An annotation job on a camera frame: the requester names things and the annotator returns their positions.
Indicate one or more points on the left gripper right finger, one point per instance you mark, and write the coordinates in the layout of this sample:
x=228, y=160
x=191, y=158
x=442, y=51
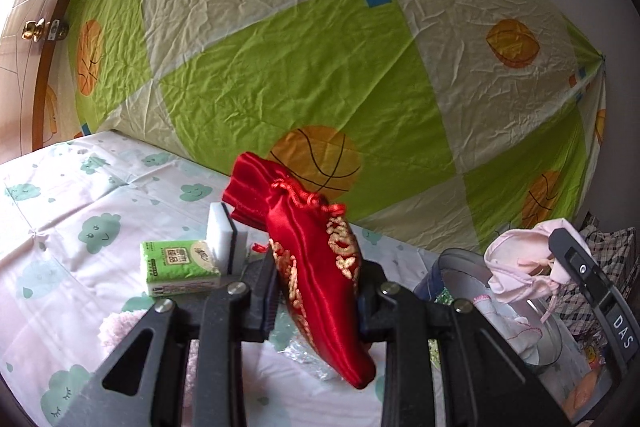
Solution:
x=485, y=383

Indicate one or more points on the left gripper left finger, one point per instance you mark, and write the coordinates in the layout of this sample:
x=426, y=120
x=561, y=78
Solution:
x=141, y=383

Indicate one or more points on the white pink-trimmed towel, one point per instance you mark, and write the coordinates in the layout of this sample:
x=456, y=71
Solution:
x=522, y=336

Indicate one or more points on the pink drawstring pouch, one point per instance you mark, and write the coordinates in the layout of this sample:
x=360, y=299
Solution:
x=523, y=267

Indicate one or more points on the green tissue pack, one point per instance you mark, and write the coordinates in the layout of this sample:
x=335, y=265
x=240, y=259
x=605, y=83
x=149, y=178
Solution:
x=178, y=267

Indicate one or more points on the clear plastic bag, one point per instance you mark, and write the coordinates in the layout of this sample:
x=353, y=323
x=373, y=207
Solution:
x=300, y=352

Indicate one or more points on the red satin drawstring pouch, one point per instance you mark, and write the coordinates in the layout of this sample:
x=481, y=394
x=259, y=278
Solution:
x=317, y=257

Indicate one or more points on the round cookie tin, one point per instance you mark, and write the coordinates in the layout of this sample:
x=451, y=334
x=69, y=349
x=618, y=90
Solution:
x=544, y=345

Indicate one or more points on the white black sponge block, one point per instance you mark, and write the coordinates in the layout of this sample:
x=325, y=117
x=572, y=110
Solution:
x=226, y=240

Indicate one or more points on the cloud pattern table cloth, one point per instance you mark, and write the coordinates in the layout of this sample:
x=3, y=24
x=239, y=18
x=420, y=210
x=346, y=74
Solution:
x=73, y=217

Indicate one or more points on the green basketball pattern sheet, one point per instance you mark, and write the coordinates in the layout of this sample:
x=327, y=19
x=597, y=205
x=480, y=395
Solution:
x=436, y=122

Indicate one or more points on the brass door knob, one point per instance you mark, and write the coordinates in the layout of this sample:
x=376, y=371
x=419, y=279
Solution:
x=50, y=30

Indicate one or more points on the wooden door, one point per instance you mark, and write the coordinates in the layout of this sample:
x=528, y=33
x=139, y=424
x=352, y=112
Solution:
x=28, y=113

